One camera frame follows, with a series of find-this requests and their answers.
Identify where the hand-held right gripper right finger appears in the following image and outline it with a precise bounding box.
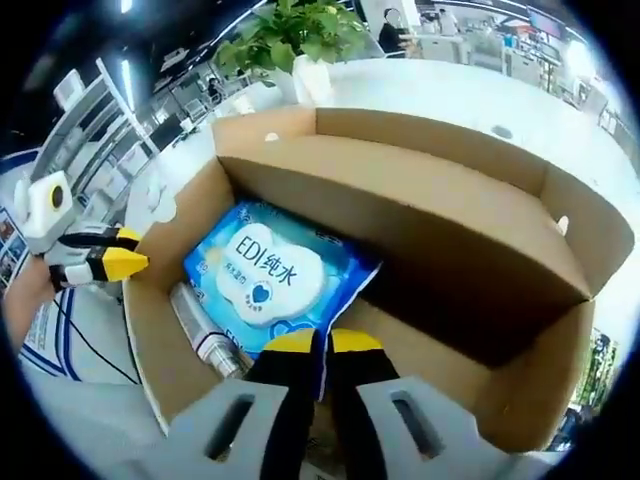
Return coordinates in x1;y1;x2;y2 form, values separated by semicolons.
327;328;507;480

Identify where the green potted plant white pot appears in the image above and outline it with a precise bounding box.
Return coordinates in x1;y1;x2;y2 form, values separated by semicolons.
213;0;372;108

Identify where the person's left hand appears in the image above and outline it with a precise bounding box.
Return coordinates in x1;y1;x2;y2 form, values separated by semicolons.
27;258;57;302

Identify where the white shelf rack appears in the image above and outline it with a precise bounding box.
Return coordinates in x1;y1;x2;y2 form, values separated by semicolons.
29;54;157;202

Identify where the white pump bottle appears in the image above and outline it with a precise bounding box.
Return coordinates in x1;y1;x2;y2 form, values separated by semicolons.
169;281;254;385

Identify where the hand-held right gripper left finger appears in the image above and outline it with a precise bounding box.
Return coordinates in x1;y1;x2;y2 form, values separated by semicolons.
149;328;324;480

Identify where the computer monitor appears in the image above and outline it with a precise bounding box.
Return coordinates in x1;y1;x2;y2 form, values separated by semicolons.
528;8;565;37

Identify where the small white translucent object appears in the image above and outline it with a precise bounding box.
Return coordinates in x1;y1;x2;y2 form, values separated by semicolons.
144;171;179;224

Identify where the black floor cable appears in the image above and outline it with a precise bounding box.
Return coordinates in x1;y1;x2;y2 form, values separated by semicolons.
53;293;142;387

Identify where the blue wet wipes pack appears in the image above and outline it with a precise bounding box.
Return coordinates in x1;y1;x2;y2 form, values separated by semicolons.
182;199;384;402

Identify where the brown cardboard shoe box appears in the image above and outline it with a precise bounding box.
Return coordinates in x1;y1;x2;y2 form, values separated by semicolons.
122;106;637;452

